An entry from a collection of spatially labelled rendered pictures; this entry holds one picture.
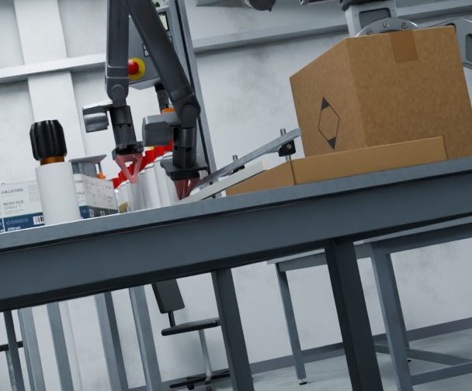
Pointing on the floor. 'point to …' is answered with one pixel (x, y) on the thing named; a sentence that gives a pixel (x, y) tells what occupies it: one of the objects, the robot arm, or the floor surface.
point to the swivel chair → (172, 295)
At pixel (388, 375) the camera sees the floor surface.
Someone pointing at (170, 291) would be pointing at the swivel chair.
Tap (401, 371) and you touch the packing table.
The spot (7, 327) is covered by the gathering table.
